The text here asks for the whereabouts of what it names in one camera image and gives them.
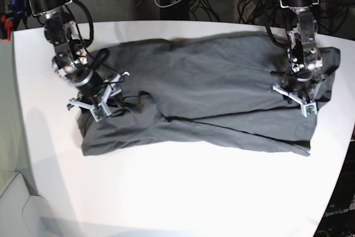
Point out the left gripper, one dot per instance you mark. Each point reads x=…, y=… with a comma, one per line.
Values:
x=299, y=90

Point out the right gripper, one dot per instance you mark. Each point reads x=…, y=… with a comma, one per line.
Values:
x=78, y=76

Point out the dark grey t-shirt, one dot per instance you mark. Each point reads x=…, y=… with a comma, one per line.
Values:
x=211, y=89

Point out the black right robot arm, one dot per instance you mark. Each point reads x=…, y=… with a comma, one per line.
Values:
x=62, y=32

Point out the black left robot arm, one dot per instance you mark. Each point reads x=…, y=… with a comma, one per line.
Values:
x=301, y=80

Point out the red and black clamp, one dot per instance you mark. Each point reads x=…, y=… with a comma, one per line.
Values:
x=6, y=27

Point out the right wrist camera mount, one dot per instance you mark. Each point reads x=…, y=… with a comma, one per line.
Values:
x=95, y=92

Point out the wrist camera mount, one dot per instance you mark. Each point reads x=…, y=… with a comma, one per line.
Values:
x=95, y=92
x=299, y=98

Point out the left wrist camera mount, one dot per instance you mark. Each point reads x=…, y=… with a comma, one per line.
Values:
x=299, y=98

